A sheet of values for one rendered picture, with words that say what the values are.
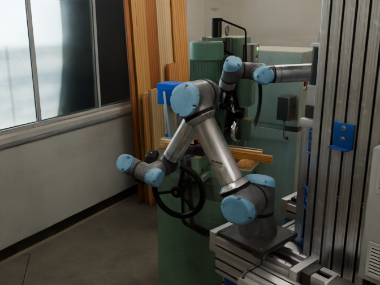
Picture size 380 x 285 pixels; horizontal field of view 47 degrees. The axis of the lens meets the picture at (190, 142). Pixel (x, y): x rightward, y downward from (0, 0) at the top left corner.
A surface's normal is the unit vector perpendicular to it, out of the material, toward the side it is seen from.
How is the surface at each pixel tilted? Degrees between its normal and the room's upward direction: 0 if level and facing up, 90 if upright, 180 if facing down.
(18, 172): 90
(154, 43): 87
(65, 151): 90
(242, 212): 96
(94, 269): 0
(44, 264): 0
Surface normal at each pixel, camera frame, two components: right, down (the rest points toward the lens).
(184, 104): -0.58, 0.11
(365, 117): -0.74, 0.19
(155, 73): 0.85, 0.09
